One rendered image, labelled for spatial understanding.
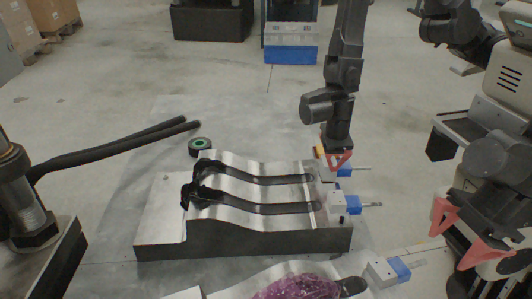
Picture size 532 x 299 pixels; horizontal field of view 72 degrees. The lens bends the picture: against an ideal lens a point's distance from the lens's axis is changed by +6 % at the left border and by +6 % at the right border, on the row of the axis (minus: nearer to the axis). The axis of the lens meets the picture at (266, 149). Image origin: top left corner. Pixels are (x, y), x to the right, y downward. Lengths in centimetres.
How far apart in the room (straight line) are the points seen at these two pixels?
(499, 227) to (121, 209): 86
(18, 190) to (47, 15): 431
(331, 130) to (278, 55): 324
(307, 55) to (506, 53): 321
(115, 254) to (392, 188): 182
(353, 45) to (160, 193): 60
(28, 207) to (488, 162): 93
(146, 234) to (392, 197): 172
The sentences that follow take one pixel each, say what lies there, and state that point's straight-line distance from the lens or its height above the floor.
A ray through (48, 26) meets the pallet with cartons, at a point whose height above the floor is 21.
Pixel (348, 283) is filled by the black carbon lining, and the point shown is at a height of 85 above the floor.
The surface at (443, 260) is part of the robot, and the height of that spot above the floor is 28.
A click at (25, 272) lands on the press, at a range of 103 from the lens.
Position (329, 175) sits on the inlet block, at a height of 91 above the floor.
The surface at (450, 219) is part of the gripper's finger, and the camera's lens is 73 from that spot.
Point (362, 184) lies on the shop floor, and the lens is 237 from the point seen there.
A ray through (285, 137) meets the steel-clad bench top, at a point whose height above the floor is 80.
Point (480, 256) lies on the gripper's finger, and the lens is 69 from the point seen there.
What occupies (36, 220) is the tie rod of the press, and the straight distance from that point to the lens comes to 104.
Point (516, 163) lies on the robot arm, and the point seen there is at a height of 120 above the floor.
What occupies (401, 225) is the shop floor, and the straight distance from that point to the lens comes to 216.
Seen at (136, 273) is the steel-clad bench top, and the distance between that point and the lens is 90.
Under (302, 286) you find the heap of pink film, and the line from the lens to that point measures 69.
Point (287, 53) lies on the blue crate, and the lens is 405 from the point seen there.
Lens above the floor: 149
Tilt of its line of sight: 35 degrees down
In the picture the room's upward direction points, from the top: straight up
